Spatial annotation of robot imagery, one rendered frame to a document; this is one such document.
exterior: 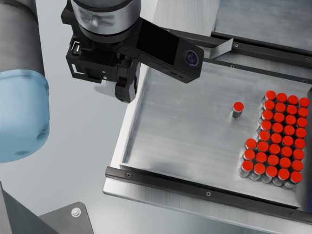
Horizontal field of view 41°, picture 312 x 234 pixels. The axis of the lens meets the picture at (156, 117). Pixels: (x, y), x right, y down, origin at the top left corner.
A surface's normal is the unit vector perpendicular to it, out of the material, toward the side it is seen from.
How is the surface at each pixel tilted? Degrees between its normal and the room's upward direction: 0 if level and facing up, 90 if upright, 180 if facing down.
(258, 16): 0
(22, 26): 51
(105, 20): 90
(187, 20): 0
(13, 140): 90
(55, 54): 0
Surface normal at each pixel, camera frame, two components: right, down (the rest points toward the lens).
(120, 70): -0.14, 0.25
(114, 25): 0.26, 0.88
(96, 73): -0.23, 0.89
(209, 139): 0.01, -0.41
